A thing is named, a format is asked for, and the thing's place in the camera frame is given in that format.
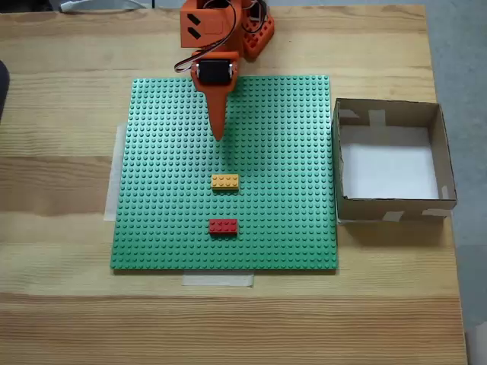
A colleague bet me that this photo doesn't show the green lego baseplate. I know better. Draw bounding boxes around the green lego baseplate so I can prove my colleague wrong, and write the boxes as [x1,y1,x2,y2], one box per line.
[109,75,339,274]

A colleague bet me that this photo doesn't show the thin servo cable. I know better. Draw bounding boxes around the thin servo cable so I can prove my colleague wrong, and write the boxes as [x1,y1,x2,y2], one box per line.
[173,0,244,74]

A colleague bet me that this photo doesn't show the yellow lego block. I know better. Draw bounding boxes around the yellow lego block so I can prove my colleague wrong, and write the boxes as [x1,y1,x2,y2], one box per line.
[211,173,240,192]

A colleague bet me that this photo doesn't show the black rounded object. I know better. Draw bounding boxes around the black rounded object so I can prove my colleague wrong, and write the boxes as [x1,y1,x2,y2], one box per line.
[0,59,11,122]

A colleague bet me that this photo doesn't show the open cardboard box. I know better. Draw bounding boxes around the open cardboard box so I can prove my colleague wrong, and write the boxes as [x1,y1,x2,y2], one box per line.
[331,97,458,225]

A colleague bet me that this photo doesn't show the masking tape strip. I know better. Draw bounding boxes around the masking tape strip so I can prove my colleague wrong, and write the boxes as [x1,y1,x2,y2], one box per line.
[181,271,255,288]
[103,122,129,222]

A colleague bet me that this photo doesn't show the red lego block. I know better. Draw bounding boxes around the red lego block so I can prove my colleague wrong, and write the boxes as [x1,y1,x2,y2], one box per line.
[208,218,239,237]

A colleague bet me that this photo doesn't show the white paper sheet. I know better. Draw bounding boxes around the white paper sheet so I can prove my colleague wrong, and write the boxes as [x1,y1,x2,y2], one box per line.
[338,125,441,201]

